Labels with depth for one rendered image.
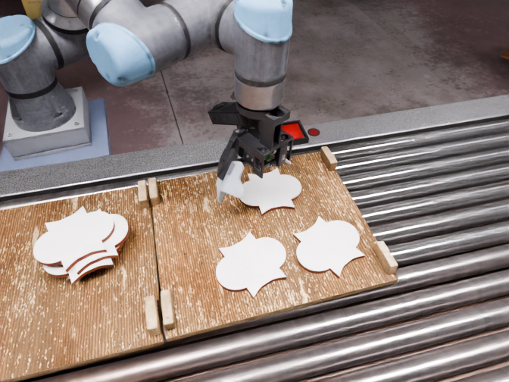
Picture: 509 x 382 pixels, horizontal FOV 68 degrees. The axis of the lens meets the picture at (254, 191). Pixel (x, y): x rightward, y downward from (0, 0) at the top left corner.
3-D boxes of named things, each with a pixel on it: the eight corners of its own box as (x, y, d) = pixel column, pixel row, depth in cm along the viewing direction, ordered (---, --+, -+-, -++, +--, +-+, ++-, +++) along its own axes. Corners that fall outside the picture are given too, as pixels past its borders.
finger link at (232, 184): (226, 217, 65) (250, 172, 62) (204, 198, 68) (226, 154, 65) (237, 217, 67) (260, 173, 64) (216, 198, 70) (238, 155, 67)
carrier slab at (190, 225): (150, 187, 83) (148, 183, 82) (323, 154, 90) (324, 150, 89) (167, 342, 60) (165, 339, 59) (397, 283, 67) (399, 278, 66)
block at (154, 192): (149, 186, 81) (147, 177, 79) (158, 184, 81) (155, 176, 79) (151, 207, 77) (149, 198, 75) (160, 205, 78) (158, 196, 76)
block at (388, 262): (371, 248, 71) (374, 240, 69) (380, 245, 71) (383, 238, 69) (386, 276, 67) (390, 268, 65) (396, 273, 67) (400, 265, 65)
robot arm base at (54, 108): (19, 100, 102) (1, 67, 94) (77, 93, 105) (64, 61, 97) (9, 136, 92) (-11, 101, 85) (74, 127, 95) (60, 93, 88)
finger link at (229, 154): (217, 180, 64) (239, 135, 61) (210, 175, 65) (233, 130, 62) (233, 181, 68) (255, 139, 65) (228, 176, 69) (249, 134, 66)
